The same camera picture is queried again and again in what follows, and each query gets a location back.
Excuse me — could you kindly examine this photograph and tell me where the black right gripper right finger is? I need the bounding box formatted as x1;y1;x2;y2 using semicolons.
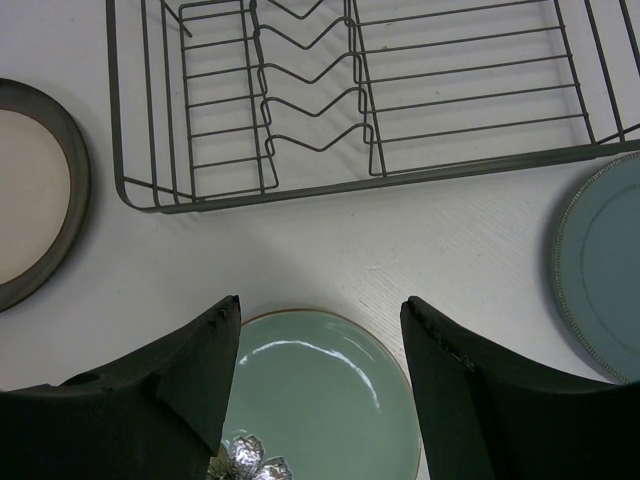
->
400;296;639;479

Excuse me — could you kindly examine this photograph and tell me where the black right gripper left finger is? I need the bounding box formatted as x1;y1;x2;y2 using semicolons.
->
1;296;240;479

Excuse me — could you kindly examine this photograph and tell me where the green plate with flower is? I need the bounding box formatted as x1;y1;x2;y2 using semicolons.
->
207;309;421;479

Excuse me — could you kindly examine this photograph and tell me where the blue-grey beaded rim plate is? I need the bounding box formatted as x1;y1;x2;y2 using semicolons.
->
550;153;639;383

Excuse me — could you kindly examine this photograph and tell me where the beige plate with grey rim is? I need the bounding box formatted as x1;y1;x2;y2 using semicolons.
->
1;79;92;310

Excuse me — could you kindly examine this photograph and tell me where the grey wire dish rack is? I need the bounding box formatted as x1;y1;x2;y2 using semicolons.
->
105;1;639;214

